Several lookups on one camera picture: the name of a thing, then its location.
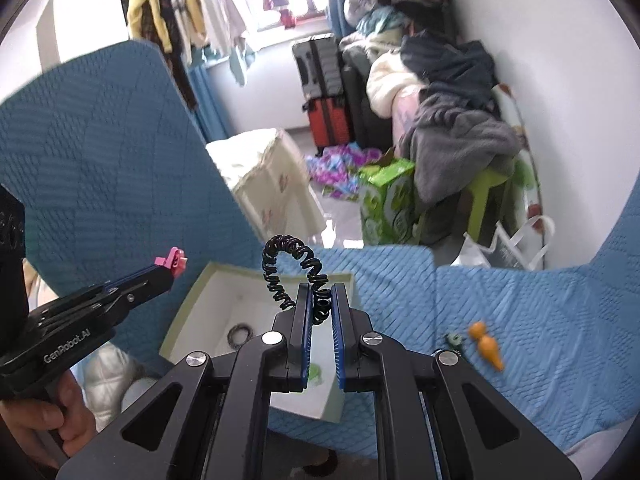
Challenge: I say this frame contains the white quilted cloth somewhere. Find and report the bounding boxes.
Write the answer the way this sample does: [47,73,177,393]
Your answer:
[80,344,168,433]

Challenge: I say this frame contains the floral printed quilt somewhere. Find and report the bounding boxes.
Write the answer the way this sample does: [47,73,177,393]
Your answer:
[492,84,545,233]

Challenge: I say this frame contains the blue curtain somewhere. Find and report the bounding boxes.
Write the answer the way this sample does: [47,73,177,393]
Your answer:
[192,64,232,142]

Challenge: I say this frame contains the green cardboard box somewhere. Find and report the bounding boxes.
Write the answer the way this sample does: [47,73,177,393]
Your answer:
[357,156,419,247]

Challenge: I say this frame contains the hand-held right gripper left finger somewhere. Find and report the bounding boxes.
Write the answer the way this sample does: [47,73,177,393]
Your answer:
[56,283,316,480]

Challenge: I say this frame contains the yellow hanging garment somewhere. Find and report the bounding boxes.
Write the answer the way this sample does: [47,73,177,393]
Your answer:
[126,0,209,57]

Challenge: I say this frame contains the cream fluffy blanket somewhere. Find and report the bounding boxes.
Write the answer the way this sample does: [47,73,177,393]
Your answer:
[366,52,427,117]

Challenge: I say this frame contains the red suitcase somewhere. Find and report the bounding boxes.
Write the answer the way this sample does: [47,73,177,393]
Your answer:
[303,94,355,157]

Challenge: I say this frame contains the grey fleece blanket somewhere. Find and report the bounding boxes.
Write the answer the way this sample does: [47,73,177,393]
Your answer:
[400,94,522,203]

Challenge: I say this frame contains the light blue textured blanket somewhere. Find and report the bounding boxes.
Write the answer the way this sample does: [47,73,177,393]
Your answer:
[107,210,640,461]

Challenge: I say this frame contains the white wardrobe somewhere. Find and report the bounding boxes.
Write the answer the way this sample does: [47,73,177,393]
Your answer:
[36,0,137,69]

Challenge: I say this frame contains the black coil hair tie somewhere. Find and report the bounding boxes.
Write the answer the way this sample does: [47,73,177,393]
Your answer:
[262,234,333,323]

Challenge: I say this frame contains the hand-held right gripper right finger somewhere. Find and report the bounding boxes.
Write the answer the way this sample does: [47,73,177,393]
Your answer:
[331,283,584,480]

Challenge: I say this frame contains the black smooth suitcase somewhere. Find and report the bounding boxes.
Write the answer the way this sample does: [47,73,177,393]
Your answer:
[340,49,397,147]

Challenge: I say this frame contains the pale green jewelry box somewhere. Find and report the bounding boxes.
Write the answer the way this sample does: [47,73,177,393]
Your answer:
[159,261,355,421]

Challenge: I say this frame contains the green plastic stool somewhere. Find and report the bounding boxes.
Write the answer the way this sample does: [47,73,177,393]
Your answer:
[464,159,522,250]

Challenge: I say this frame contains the light blue hanging garment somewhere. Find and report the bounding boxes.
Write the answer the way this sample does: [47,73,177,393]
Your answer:
[229,34,257,88]

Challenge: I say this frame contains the colourful crumpled cloth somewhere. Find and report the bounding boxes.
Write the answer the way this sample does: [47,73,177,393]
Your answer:
[305,143,397,202]

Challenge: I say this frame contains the dark blue-grey garment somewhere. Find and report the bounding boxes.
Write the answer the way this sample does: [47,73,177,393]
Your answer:
[399,30,502,122]

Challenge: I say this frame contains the white hanging garments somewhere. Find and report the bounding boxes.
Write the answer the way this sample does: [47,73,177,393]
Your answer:
[189,0,273,57]

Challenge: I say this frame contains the pink hair clip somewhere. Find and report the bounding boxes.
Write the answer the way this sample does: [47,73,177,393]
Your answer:
[155,247,189,277]

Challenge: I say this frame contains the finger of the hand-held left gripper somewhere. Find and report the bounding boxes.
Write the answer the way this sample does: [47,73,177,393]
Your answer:
[30,265,168,323]
[37,272,174,333]

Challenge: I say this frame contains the white plastic bag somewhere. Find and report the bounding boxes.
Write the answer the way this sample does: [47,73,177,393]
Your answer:
[449,214,557,272]

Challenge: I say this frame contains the dark blue textured cloth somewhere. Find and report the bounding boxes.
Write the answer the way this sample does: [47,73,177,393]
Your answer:
[0,39,263,376]

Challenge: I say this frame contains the person's left hand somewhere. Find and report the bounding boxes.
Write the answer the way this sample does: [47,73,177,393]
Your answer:
[0,374,99,467]

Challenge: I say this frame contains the dark braided hair ring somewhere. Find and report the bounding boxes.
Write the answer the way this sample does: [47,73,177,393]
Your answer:
[228,324,254,348]

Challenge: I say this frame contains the orange carrot hair clip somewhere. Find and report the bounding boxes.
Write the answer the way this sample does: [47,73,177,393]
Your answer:
[468,322,504,373]

